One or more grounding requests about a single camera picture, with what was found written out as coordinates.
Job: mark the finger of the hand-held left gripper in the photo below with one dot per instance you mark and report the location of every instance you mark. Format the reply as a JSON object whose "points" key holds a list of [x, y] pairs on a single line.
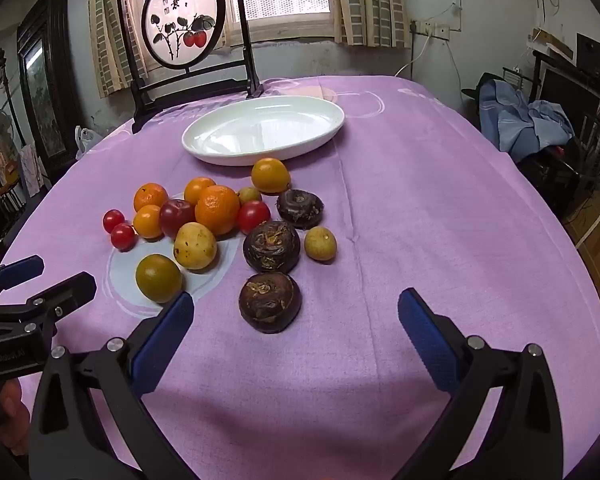
{"points": [[22, 269], [62, 294]]}

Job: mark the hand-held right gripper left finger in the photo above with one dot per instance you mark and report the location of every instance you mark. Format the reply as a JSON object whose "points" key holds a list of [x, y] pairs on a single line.
{"points": [[162, 342]]}

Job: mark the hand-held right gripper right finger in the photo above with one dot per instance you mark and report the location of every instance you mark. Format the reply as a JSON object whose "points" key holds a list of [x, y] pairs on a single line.
{"points": [[427, 340]]}

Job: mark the red cherry tomato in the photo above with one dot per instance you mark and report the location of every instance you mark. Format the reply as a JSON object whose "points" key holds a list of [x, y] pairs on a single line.
{"points": [[253, 217], [112, 220], [123, 237]]}

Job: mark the orange cherry tomato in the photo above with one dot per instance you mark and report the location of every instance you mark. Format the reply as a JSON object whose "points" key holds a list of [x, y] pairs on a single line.
{"points": [[146, 222]]}

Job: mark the dark brown water chestnut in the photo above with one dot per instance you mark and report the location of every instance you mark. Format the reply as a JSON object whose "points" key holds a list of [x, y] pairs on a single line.
{"points": [[271, 246], [269, 302], [300, 208]]}

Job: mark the large orange mandarin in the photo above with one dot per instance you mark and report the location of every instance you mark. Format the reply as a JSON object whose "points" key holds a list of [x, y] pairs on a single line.
{"points": [[217, 210]]}

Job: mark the small yellow round fruit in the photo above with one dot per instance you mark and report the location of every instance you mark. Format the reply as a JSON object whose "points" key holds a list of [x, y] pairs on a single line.
{"points": [[320, 244]]}

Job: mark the small yellow-green fruit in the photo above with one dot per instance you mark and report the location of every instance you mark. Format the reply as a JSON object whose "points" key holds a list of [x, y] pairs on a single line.
{"points": [[250, 195]]}

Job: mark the white oval plate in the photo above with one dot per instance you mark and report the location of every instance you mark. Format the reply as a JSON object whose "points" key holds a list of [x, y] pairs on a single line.
{"points": [[265, 130]]}

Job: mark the person's left hand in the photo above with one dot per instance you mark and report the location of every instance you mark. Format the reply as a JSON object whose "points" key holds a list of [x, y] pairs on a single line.
{"points": [[14, 415]]}

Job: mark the green-yellow citrus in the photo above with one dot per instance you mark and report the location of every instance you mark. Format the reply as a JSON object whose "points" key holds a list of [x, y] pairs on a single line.
{"points": [[158, 278]]}

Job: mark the yellow spotted fruit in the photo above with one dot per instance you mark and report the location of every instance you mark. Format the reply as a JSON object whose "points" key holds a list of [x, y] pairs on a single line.
{"points": [[195, 247]]}

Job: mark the dark red plum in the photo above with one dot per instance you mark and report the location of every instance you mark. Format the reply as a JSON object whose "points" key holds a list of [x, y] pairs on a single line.
{"points": [[175, 216]]}

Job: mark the electric fan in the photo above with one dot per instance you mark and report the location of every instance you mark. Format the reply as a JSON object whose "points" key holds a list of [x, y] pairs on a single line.
{"points": [[0, 132]]}

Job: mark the white plastic bag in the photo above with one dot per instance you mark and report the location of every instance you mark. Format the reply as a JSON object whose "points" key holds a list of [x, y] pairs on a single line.
{"points": [[86, 142]]}

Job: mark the black framed picture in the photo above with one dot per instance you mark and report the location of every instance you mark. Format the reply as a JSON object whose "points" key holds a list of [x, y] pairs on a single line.
{"points": [[42, 85]]}

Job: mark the yellow-orange citrus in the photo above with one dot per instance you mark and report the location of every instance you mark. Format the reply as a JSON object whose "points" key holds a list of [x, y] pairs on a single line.
{"points": [[270, 175]]}

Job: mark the blue cloth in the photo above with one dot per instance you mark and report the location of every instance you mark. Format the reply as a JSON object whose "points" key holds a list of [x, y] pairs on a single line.
{"points": [[525, 120]]}

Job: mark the beige checked curtain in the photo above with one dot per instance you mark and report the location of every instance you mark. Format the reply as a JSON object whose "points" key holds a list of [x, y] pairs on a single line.
{"points": [[110, 35], [370, 0]]}

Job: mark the black monitor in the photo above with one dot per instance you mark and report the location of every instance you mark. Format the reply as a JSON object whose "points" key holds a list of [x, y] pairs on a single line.
{"points": [[570, 95]]}

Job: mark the round painted screen on stand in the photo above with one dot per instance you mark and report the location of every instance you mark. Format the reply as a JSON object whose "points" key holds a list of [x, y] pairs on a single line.
{"points": [[180, 15]]}

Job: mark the black speaker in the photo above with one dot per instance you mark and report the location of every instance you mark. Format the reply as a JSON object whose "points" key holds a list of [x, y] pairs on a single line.
{"points": [[592, 57]]}

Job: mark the wall socket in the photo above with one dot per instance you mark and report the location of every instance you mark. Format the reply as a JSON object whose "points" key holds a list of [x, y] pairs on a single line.
{"points": [[430, 30]]}

